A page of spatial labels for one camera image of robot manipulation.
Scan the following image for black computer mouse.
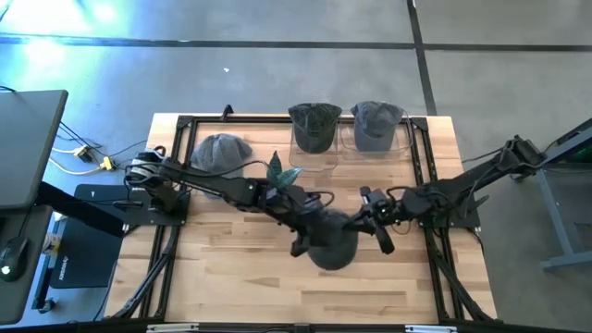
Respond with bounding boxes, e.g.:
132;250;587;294
0;235;30;283

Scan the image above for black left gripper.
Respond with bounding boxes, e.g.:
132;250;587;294
284;191;332;259

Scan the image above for dark green baseball cap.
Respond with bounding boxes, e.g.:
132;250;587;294
305;207;361;272
287;102;344;155

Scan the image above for grey metal cart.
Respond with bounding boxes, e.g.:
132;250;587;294
522;117;592;273

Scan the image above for clear plastic bin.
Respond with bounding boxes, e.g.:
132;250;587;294
287;115;342;175
339;117;414;161

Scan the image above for grey baseball cap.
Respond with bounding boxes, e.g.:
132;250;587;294
350;100;406;154
189;132;254;176

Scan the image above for white frame bracket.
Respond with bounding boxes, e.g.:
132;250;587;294
146;323;201;333
405;325;458;333

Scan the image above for black desk with mouse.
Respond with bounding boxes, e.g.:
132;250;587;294
0;205;53;325

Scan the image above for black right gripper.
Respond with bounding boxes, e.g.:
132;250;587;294
345;186;408;255

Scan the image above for pale yellow cable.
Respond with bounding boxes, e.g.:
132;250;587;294
48;156;105;177

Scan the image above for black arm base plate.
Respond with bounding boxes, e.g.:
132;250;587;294
413;191;482;230
124;189;191;228

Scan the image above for black desk beam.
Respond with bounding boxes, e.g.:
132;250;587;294
35;181;127;238

